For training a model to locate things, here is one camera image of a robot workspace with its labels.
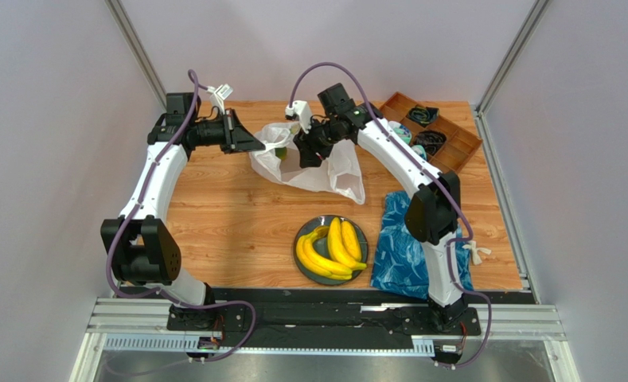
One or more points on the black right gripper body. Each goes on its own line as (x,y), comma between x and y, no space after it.
(307,145)

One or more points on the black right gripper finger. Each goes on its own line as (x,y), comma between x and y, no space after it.
(324,150)
(308,158)

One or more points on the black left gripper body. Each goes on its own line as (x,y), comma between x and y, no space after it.
(215,133)

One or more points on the white plastic bag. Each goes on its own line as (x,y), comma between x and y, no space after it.
(340,173)

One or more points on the yellow fake banana bunch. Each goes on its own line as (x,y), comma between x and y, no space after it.
(316,263)

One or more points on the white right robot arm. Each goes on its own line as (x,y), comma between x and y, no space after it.
(434,209)

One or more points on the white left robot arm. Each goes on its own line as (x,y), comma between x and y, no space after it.
(140,248)

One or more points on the green fake fruit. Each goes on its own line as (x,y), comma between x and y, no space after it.
(281,153)

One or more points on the blue patterned cloth bag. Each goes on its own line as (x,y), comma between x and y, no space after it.
(399,264)

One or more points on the teal white sock upper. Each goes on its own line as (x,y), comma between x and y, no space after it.
(401,131)

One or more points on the teal white sock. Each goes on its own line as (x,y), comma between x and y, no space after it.
(401,131)
(420,150)

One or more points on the teal white sock lower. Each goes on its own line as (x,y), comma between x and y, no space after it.
(420,150)

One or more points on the dark rolled sock upper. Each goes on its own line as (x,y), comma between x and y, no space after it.
(424,116)

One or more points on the black rolled sock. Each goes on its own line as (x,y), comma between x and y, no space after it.
(430,141)

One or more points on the brown compartment tray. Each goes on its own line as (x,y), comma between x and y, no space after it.
(461,144)

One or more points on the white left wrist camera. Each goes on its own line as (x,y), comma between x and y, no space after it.
(218,95)

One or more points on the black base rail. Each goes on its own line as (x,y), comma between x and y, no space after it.
(303,319)

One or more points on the aluminium frame base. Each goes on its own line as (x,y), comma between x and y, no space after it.
(522,325)

